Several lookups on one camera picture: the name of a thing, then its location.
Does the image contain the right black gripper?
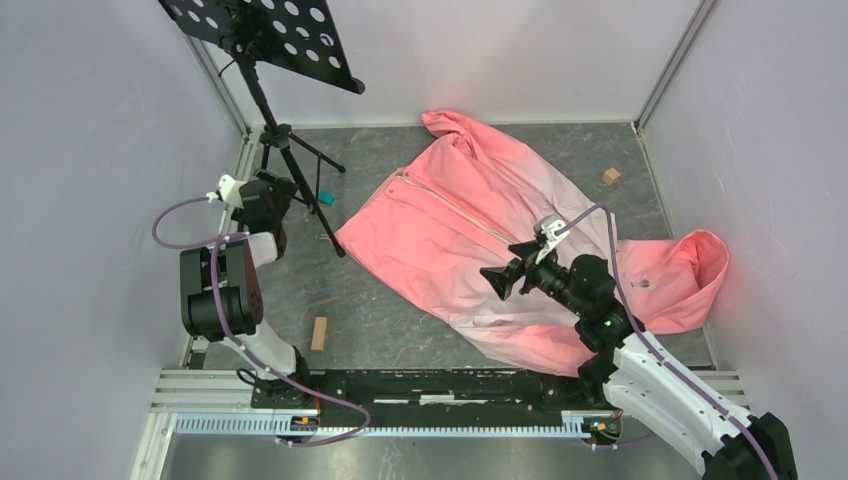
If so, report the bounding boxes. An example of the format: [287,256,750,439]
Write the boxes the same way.
[479,238,587,318]

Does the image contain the pink zip jacket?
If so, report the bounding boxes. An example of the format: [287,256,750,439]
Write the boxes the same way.
[337,110,730,376]

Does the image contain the black perforated music stand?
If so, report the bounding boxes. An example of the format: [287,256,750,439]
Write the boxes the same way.
[160,1,365,256]

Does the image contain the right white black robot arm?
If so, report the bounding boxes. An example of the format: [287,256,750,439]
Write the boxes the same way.
[480,240,799,479]

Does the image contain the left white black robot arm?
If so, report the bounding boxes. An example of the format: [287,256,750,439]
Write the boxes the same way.
[179,170,314,408]

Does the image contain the small teal block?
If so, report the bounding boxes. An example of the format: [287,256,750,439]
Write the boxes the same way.
[316,190,336,205]

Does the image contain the small wooden cube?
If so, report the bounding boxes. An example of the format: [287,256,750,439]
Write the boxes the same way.
[601,168,621,186]

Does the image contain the long wooden block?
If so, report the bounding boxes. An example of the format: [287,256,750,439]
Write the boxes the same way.
[310,316,329,352]

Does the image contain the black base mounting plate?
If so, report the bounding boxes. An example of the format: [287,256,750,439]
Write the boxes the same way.
[238,369,615,429]

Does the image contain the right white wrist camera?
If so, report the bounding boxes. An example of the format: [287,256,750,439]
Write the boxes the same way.
[534,215,570,264]

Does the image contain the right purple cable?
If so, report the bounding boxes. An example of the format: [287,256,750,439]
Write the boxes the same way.
[566,203,780,480]

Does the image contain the white slotted cable duct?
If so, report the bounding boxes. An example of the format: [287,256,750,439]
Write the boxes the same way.
[173,413,618,440]

